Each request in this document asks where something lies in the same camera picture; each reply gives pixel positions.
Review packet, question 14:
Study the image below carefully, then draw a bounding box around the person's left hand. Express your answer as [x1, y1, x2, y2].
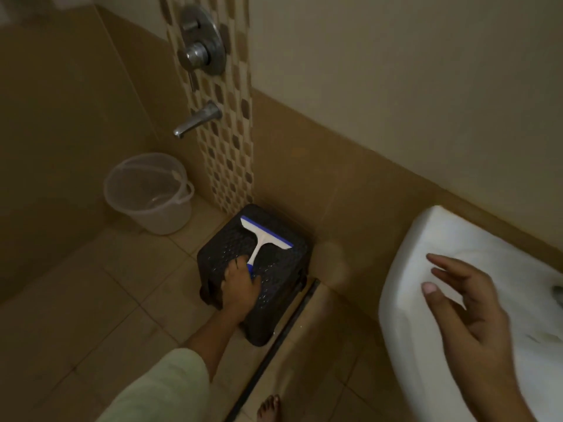
[218, 255, 263, 322]

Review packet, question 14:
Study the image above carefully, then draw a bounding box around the person's left forearm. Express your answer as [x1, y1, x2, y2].
[98, 311, 248, 422]

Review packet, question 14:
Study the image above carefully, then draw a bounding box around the white ceramic sink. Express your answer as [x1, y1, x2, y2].
[378, 205, 563, 422]

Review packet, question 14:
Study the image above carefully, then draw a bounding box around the person's right hand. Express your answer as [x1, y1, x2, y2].
[421, 253, 523, 392]

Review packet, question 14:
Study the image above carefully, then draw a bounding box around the chrome shower mixer valve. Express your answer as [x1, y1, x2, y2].
[177, 4, 227, 76]

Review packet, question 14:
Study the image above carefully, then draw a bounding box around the black floor threshold strip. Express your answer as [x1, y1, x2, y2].
[223, 278, 321, 422]

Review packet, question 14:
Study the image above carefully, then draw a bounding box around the translucent plastic bucket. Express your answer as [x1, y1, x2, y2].
[103, 152, 195, 236]

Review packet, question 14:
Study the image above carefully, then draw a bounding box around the person's foot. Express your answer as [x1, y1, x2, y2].
[256, 394, 282, 422]

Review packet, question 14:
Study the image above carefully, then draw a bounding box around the black plastic stool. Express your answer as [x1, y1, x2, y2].
[196, 204, 309, 348]

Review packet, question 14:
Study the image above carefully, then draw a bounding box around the chrome tap spout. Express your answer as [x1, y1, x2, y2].
[172, 100, 222, 140]

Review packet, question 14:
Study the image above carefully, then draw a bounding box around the person's right forearm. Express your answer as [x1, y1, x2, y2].
[459, 372, 542, 422]

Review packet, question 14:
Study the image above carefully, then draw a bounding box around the white and blue squeegee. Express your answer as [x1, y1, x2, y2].
[240, 216, 294, 283]

